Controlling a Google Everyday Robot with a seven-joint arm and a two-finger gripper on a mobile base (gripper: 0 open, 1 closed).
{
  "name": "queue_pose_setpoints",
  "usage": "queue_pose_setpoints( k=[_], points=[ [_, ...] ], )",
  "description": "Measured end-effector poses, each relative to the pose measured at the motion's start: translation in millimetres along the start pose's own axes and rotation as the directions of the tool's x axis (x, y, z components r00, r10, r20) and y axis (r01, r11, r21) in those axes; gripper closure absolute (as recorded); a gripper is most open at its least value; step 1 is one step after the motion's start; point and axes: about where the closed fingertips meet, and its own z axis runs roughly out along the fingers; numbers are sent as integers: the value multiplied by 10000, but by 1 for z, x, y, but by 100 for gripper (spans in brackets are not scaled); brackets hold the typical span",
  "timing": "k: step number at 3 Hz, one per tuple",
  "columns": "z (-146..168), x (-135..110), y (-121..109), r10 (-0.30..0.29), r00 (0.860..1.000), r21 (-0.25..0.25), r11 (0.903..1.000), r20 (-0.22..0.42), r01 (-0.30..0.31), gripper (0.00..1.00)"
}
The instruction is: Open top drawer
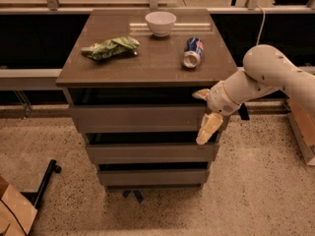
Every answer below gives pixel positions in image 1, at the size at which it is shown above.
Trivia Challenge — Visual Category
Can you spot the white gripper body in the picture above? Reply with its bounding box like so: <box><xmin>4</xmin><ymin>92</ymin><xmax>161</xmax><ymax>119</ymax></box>
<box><xmin>206</xmin><ymin>81</ymin><xmax>240</xmax><ymax>116</ymax></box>

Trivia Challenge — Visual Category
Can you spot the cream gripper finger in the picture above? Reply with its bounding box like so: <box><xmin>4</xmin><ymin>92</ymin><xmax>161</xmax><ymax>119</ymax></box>
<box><xmin>196</xmin><ymin>112</ymin><xmax>223</xmax><ymax>145</ymax></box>
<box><xmin>192</xmin><ymin>88</ymin><xmax>210</xmax><ymax>100</ymax></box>

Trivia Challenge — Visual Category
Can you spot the grey top drawer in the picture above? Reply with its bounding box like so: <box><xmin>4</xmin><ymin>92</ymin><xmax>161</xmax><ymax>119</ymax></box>
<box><xmin>69</xmin><ymin>104</ymin><xmax>210</xmax><ymax>133</ymax></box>

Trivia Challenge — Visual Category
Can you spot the grey drawer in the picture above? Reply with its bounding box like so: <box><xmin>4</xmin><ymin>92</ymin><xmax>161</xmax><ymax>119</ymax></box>
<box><xmin>97</xmin><ymin>169</ymin><xmax>210</xmax><ymax>187</ymax></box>
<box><xmin>86</xmin><ymin>143</ymin><xmax>220</xmax><ymax>164</ymax></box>
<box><xmin>69</xmin><ymin>104</ymin><xmax>210</xmax><ymax>133</ymax></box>

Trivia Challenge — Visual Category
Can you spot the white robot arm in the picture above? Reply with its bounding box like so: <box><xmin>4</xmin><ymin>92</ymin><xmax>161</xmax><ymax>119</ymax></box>
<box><xmin>193</xmin><ymin>44</ymin><xmax>315</xmax><ymax>145</ymax></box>

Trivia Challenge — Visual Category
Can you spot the grey drawer cabinet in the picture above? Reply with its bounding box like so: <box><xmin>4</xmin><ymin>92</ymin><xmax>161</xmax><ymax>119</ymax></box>
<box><xmin>56</xmin><ymin>9</ymin><xmax>236</xmax><ymax>189</ymax></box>

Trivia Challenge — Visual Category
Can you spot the grey bottom drawer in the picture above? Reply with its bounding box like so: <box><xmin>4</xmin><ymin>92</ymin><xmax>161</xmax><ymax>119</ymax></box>
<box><xmin>97</xmin><ymin>169</ymin><xmax>210</xmax><ymax>187</ymax></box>

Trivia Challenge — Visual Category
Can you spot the grey middle drawer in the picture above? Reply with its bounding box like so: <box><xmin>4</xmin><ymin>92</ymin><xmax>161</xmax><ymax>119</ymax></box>
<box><xmin>86</xmin><ymin>143</ymin><xmax>220</xmax><ymax>164</ymax></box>

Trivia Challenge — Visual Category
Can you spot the blue pepsi can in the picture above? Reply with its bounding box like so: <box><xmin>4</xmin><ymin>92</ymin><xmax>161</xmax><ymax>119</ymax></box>
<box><xmin>182</xmin><ymin>37</ymin><xmax>204</xmax><ymax>69</ymax></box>

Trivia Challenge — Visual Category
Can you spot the white ceramic bowl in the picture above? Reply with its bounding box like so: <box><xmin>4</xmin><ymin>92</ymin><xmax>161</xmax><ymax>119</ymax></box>
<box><xmin>145</xmin><ymin>11</ymin><xmax>176</xmax><ymax>36</ymax></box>

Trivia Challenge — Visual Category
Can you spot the cardboard box right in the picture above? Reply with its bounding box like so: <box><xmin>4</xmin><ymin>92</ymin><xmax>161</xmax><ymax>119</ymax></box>
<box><xmin>288</xmin><ymin>99</ymin><xmax>315</xmax><ymax>166</ymax></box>

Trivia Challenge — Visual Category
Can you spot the cardboard box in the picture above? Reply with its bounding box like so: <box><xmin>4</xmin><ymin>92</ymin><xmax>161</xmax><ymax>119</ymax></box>
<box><xmin>0</xmin><ymin>176</ymin><xmax>37</xmax><ymax>236</ymax></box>
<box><xmin>288</xmin><ymin>99</ymin><xmax>315</xmax><ymax>166</ymax></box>

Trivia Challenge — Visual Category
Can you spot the green chip bag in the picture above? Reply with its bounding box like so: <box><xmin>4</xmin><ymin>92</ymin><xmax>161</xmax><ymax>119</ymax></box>
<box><xmin>81</xmin><ymin>35</ymin><xmax>140</xmax><ymax>61</ymax></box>

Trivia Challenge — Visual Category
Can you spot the black cart leg with wheel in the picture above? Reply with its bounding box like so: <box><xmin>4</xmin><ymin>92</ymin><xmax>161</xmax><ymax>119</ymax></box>
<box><xmin>22</xmin><ymin>159</ymin><xmax>62</xmax><ymax>209</ymax></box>

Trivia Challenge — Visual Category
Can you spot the cardboard box lower left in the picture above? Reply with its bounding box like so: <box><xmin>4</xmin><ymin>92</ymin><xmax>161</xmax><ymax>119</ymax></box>
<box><xmin>0</xmin><ymin>176</ymin><xmax>37</xmax><ymax>236</ymax></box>

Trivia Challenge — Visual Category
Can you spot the white cable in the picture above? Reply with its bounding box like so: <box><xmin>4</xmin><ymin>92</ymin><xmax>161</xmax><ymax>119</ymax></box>
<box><xmin>255</xmin><ymin>5</ymin><xmax>266</xmax><ymax>46</ymax></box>

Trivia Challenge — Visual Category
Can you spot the metal railing frame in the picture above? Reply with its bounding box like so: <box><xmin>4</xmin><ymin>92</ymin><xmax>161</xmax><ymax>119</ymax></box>
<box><xmin>0</xmin><ymin>0</ymin><xmax>315</xmax><ymax>91</ymax></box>

